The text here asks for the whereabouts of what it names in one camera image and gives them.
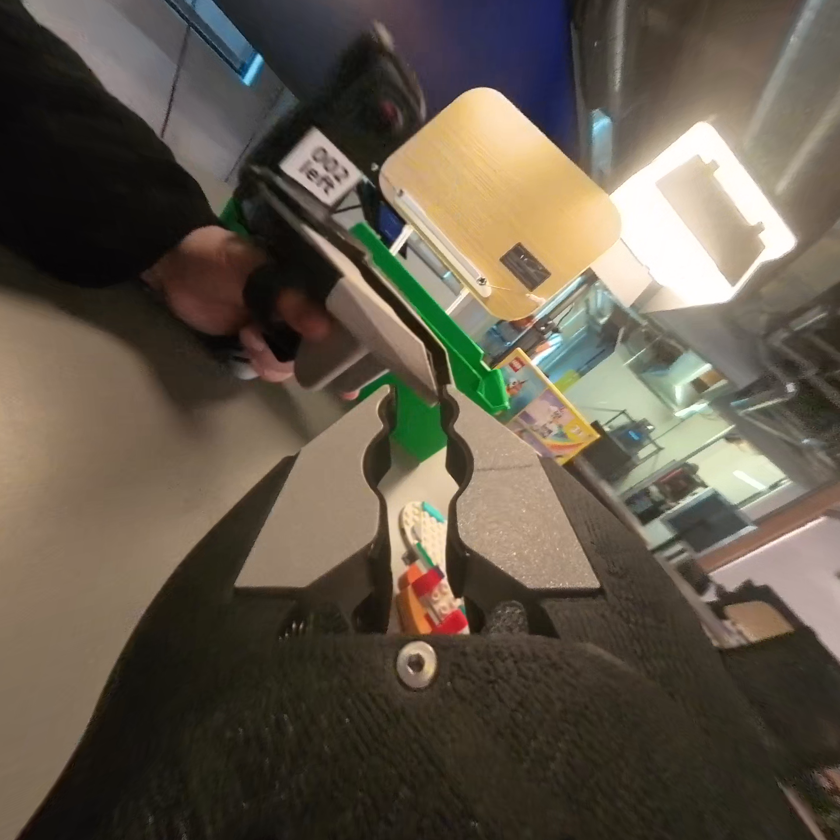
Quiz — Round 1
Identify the person's left forearm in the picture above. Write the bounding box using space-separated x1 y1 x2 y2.
0 0 222 291

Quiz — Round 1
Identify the person's left hand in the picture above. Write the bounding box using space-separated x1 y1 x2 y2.
140 226 332 383

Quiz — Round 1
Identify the white round studded plate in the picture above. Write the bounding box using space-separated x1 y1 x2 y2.
397 500 450 570

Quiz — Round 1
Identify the yellow toy set box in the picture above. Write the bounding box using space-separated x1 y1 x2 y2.
492 348 602 467

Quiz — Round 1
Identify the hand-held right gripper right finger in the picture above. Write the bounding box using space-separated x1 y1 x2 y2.
440 387 601 634

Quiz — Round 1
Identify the bright rectangular light panel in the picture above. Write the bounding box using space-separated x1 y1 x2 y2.
609 121 799 307

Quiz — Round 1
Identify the colourful brick assembly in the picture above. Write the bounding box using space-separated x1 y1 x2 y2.
394 561 471 635

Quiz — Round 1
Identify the black mesh office chair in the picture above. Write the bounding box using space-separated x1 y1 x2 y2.
715 577 840 775

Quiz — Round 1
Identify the dark metal shelving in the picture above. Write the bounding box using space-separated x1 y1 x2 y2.
591 394 840 592

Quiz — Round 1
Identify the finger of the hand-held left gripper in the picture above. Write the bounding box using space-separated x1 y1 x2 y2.
356 245 456 396
327 276 441 404

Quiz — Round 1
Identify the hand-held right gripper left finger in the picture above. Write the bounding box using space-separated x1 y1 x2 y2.
235 384 389 634

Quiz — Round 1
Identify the green plastic bin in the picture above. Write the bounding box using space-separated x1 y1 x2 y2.
220 197 511 471

